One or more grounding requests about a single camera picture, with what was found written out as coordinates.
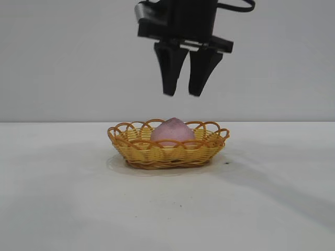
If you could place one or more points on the pink peach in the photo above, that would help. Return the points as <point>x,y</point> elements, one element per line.
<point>172,132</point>

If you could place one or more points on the yellow woven plastic basket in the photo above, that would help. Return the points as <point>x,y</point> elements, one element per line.
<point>146,157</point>

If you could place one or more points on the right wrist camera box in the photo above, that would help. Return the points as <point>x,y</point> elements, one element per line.
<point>153,27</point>

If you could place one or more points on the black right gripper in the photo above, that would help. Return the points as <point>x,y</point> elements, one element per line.
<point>192,18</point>

